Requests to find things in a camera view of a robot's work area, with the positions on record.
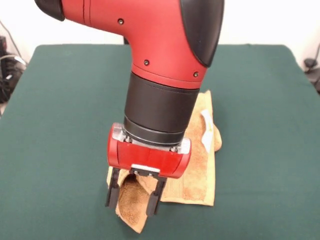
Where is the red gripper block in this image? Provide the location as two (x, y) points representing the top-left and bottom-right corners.
(104, 122), (193, 217)

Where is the tan terry towel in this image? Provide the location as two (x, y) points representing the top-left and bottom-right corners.
(106, 90), (223, 235)

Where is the dark green table cloth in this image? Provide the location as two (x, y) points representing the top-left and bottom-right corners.
(0, 44), (320, 240)

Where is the grey cable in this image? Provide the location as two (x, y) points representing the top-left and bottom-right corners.
(0, 19), (27, 67)

